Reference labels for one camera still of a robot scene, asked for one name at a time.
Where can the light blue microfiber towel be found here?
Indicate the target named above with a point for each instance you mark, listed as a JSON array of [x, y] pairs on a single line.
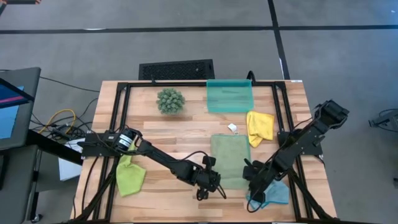
[[278, 194]]

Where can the white paper sheet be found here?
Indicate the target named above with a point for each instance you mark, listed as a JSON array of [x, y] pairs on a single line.
[[70, 169]]

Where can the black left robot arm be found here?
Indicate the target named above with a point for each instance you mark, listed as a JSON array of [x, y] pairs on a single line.
[[161, 158]]

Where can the dark bar with orange tip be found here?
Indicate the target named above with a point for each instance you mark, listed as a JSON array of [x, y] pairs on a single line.
[[18, 1]]

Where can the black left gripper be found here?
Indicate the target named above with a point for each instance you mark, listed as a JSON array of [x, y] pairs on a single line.
[[208, 180]]

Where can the black desk beam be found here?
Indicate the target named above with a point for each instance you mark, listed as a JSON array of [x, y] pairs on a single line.
[[53, 146]]

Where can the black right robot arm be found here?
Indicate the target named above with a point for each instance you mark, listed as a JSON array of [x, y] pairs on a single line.
[[304, 140]]

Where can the black metal table frame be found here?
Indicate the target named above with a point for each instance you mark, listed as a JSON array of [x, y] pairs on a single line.
[[199, 84]]

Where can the grey monitor with blue screen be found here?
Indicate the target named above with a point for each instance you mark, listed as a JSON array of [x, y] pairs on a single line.
[[29, 109]]

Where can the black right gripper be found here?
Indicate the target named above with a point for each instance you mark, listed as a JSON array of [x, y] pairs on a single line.
[[258, 177]]

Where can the yellow microfiber towel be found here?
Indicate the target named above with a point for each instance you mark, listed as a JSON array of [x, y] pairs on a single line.
[[259, 126]]

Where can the teal translucent plastic basket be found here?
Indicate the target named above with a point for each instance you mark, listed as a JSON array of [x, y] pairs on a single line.
[[230, 96]]

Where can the artificial green potted plant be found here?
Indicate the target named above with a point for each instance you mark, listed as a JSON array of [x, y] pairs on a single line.
[[171, 101]]

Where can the black clamp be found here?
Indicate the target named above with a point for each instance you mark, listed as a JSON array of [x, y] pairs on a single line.
[[250, 76]]

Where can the grey side desk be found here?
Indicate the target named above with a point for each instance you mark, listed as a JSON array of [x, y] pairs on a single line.
[[15, 186]]

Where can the sage green microfiber towel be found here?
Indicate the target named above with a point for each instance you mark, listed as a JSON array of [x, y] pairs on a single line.
[[230, 155]]

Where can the lime green microfiber towel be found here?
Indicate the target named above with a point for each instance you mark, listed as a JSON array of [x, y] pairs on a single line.
[[129, 179]]

